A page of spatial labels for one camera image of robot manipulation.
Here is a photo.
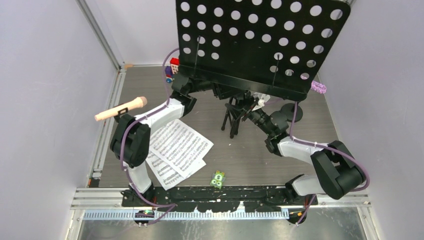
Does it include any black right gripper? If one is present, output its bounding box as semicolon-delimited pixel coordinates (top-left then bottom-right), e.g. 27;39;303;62
226;95;274;137

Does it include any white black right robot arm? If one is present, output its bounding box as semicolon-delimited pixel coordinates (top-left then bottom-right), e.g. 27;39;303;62
233;98;370;205

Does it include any beige microphone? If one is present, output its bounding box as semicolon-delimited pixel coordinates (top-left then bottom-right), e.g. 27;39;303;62
94;96;148;122

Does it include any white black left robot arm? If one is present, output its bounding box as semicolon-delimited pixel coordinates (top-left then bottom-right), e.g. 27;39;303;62
106;73;242;207

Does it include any green toy block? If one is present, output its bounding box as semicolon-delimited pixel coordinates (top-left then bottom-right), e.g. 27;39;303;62
209;170;226;189

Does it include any black music stand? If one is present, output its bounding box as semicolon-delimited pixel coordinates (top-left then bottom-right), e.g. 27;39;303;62
175;0;352;140

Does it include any sheet music page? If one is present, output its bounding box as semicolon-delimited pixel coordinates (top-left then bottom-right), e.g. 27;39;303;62
149;119;214;178
146;152;206;191

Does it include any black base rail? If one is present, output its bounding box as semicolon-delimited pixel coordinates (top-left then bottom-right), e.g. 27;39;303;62
120;185;318;213

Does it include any black microphone stand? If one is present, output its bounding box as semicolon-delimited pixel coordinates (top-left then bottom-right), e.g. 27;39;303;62
280;102;304;123
113;107;129;123

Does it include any purple glitter microphone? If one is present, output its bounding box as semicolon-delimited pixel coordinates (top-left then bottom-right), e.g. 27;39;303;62
311;80;327;94

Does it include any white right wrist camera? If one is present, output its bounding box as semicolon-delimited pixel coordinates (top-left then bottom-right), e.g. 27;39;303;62
253;92;271;110

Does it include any colourful toy block truck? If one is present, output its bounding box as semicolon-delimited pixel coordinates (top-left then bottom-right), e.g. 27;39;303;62
164;57;180;83

